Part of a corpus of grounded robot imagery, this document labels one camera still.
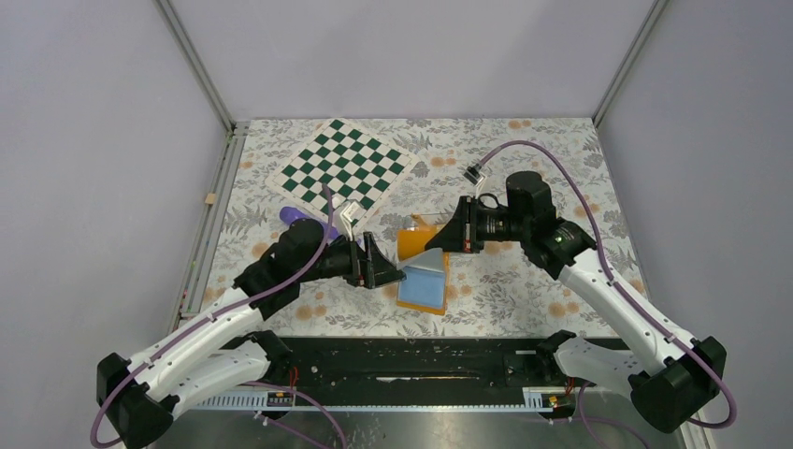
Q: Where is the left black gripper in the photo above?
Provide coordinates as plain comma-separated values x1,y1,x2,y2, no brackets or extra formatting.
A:
298,231,407,289

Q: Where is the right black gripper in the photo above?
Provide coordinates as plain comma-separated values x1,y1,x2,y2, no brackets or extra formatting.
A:
425,196,530,254

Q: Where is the orange card holder wallet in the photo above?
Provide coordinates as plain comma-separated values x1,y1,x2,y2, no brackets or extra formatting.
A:
396,213,450,315

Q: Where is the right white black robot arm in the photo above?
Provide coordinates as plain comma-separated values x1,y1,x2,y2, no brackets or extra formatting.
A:
426,171,727,433

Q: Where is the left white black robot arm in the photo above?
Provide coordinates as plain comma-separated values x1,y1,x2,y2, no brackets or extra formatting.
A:
91,219,406,448

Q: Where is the floral table cloth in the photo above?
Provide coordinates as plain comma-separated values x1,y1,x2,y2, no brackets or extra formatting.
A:
182,118,643,337

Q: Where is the green white chessboard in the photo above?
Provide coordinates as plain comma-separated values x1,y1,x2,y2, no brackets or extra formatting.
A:
266,118,419,230

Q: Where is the purple marker pen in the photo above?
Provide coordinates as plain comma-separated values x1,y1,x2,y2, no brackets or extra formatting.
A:
279,207,327,229

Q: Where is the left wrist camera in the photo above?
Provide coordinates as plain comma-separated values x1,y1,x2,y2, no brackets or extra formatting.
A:
336,200,365,240

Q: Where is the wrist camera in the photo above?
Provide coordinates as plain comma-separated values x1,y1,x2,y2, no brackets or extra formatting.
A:
464,164,485,185
336,200,365,240

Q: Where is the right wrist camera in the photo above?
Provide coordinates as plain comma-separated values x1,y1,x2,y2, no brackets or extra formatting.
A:
464,164,485,185

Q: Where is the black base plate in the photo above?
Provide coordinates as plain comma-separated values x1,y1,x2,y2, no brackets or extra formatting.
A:
170,332,664,407

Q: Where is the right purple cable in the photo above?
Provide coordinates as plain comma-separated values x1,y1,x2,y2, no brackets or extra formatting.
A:
477,140,739,449

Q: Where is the purple cable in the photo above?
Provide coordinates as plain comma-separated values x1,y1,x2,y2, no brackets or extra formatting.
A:
90,182,348,449
477,140,739,449

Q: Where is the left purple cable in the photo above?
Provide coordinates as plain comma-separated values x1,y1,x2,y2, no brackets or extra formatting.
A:
90,182,348,449

